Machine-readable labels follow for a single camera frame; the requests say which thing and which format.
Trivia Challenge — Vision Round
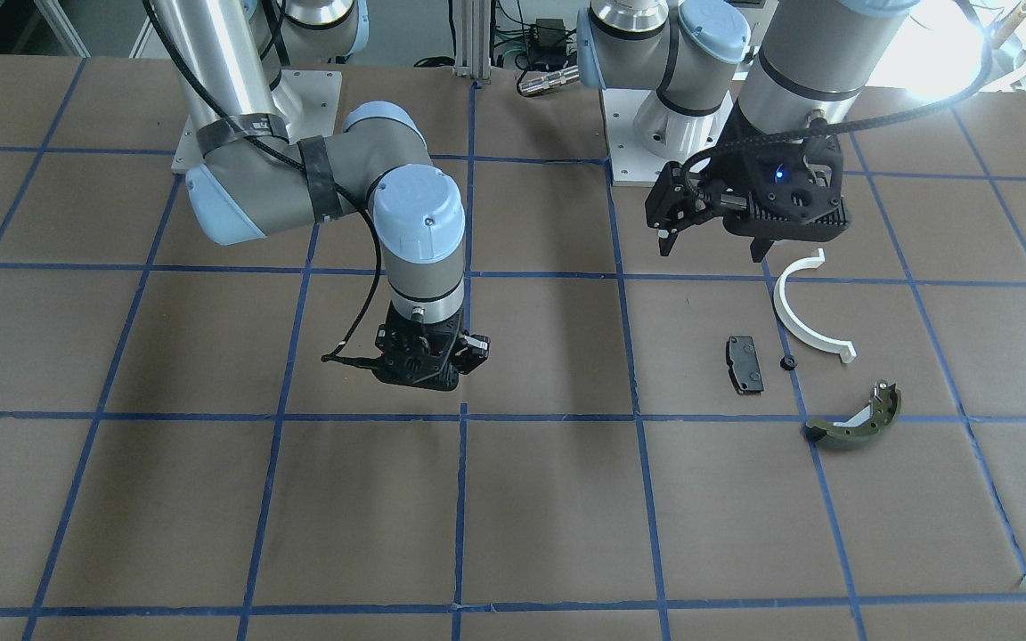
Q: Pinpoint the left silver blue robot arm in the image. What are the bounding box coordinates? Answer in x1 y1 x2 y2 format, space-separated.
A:
575 1 915 263

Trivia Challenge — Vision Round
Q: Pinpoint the aluminium frame post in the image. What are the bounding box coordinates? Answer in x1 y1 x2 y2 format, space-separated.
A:
449 1 495 85

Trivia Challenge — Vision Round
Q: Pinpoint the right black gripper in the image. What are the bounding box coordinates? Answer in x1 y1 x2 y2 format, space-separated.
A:
455 331 490 375

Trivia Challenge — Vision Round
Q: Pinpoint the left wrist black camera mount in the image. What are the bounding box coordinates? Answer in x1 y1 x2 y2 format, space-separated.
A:
700 135 851 263

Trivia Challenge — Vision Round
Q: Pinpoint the olive green brake shoe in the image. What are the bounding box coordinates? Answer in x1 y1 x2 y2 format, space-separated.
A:
802 380 901 450

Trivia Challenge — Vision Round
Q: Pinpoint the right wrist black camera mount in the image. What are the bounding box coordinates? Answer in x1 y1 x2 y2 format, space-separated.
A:
373 320 460 391

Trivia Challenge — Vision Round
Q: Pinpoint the black brake pad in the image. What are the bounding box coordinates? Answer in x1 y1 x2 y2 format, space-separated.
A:
725 336 764 394

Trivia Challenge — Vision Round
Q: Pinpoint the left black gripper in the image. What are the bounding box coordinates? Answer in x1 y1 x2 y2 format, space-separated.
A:
645 162 745 258

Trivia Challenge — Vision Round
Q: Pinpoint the black power adapter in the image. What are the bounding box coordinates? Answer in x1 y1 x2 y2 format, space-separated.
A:
526 18 569 70

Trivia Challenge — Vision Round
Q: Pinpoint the white curved plastic bracket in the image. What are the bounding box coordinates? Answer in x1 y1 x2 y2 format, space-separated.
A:
772 247 858 365

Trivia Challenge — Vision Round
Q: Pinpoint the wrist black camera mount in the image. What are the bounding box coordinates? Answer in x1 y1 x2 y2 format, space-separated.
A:
700 135 851 263
373 320 460 391

